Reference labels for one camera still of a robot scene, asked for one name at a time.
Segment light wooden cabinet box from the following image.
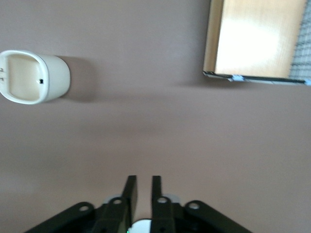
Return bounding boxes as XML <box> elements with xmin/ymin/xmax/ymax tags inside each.
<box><xmin>202</xmin><ymin>0</ymin><xmax>308</xmax><ymax>79</ymax></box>

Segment white round device green lights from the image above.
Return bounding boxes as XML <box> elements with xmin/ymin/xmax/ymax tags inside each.
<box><xmin>128</xmin><ymin>219</ymin><xmax>153</xmax><ymax>233</ymax></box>

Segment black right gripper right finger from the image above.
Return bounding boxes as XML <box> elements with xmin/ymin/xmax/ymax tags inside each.
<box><xmin>150</xmin><ymin>175</ymin><xmax>254</xmax><ymax>233</ymax></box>

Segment cream white trash can body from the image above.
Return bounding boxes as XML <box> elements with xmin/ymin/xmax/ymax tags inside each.
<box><xmin>0</xmin><ymin>50</ymin><xmax>71</xmax><ymax>105</ymax></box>

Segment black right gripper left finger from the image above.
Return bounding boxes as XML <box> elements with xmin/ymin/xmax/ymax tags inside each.
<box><xmin>24</xmin><ymin>175</ymin><xmax>138</xmax><ymax>233</ymax></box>

